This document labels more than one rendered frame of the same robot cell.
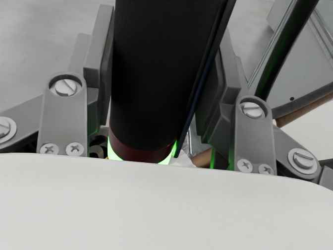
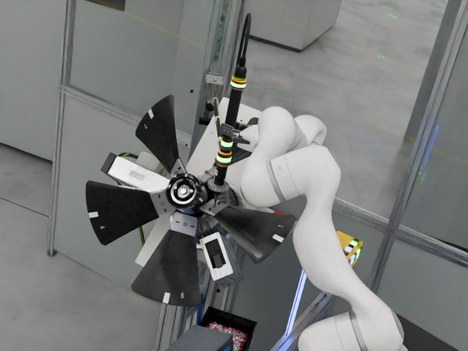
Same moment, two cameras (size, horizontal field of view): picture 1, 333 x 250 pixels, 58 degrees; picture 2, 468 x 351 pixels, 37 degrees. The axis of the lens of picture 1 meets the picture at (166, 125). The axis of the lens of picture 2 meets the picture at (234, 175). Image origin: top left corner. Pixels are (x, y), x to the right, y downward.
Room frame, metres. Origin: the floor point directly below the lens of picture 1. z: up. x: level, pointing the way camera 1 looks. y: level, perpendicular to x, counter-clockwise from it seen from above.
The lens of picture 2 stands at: (-1.12, 1.57, 2.32)
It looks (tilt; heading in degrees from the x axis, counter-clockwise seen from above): 27 degrees down; 307
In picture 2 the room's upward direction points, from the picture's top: 12 degrees clockwise
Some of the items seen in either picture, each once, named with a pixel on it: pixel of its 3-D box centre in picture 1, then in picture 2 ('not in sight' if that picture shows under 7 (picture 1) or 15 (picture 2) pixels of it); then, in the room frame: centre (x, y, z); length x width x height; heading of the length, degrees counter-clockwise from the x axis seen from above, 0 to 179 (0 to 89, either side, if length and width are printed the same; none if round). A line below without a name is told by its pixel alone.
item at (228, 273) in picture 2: not in sight; (221, 260); (0.05, -0.03, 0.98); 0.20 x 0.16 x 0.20; 102
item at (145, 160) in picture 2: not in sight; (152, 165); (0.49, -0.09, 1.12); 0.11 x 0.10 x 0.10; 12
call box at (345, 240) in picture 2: not in sight; (338, 256); (-0.20, -0.35, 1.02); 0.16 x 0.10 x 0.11; 102
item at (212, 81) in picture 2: not in sight; (212, 87); (0.55, -0.42, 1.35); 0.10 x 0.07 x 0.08; 137
